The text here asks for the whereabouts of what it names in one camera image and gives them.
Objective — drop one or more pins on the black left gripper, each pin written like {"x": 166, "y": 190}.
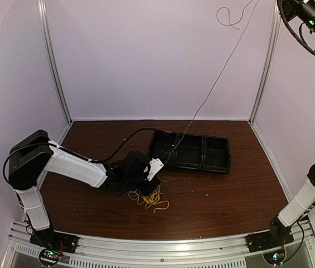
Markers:
{"x": 147, "y": 190}

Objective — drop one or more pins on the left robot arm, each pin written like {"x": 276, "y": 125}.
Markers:
{"x": 38, "y": 154}

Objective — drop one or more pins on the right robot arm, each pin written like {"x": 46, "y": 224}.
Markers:
{"x": 304, "y": 201}

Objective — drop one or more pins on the black three-compartment bin tray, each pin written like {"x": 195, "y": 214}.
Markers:
{"x": 207, "y": 154}

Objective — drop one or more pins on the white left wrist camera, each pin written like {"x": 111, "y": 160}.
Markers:
{"x": 155, "y": 165}

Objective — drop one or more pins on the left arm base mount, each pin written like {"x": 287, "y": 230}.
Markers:
{"x": 53, "y": 240}

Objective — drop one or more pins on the aluminium front rail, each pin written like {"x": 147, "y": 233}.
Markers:
{"x": 90, "y": 251}

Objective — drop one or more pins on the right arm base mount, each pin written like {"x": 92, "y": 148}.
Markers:
{"x": 267, "y": 240}

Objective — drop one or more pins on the aluminium frame post left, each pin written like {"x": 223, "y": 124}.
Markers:
{"x": 42, "y": 10}

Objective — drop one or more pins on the aluminium frame post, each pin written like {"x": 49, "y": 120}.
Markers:
{"x": 42, "y": 10}
{"x": 273, "y": 39}

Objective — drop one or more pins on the aluminium frame post right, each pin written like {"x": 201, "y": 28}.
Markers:
{"x": 273, "y": 39}

